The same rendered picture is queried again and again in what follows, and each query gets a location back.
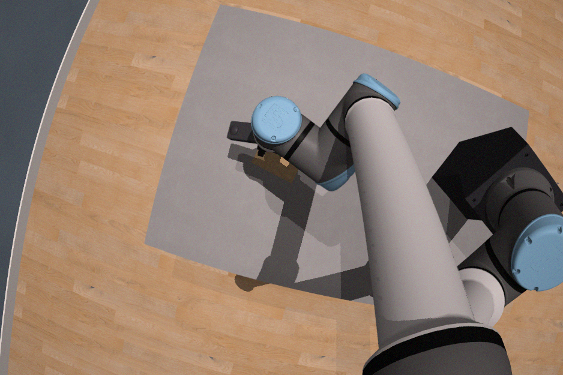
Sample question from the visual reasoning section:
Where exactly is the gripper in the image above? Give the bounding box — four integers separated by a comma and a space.
257, 145, 267, 157

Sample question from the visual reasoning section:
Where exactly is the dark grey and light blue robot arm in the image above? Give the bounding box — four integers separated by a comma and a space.
227, 73, 563, 375

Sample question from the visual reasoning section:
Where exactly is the tan mat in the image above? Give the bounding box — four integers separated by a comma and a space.
252, 150, 298, 183

